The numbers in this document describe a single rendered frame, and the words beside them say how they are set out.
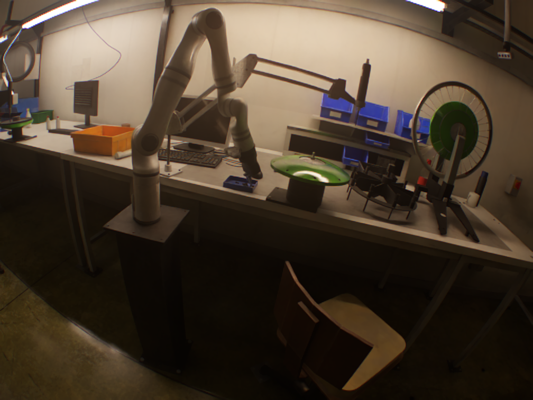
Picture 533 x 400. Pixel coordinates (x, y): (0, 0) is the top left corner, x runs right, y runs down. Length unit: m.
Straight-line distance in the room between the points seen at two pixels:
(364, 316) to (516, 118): 1.99
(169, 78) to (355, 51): 1.39
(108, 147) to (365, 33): 1.77
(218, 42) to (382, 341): 1.13
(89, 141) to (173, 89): 0.91
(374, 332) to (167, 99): 1.03
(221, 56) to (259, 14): 1.22
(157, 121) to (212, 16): 0.36
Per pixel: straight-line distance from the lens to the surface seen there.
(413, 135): 1.36
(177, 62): 0.83
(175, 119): 1.13
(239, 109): 0.90
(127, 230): 0.90
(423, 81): 2.01
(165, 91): 0.81
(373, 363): 0.92
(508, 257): 1.43
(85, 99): 2.55
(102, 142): 1.55
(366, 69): 1.13
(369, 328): 1.02
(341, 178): 0.94
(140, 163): 0.87
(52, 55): 3.70
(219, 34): 0.86
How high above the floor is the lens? 1.31
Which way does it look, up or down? 23 degrees down
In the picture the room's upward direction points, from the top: 9 degrees clockwise
